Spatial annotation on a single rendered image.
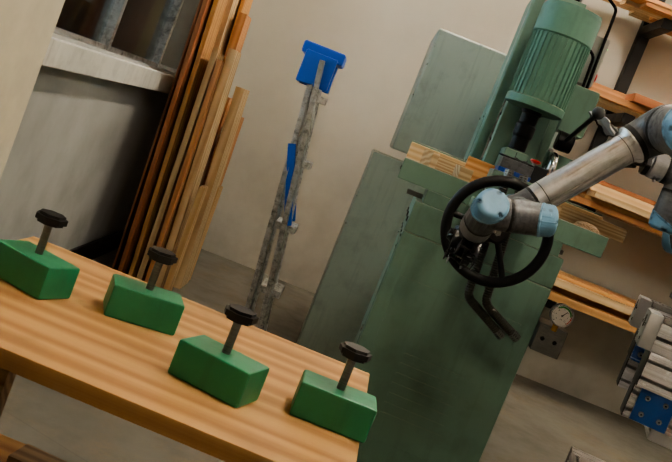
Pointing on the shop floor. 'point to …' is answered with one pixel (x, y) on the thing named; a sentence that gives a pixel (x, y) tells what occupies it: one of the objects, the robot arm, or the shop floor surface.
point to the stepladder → (291, 177)
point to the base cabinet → (438, 356)
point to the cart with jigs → (171, 361)
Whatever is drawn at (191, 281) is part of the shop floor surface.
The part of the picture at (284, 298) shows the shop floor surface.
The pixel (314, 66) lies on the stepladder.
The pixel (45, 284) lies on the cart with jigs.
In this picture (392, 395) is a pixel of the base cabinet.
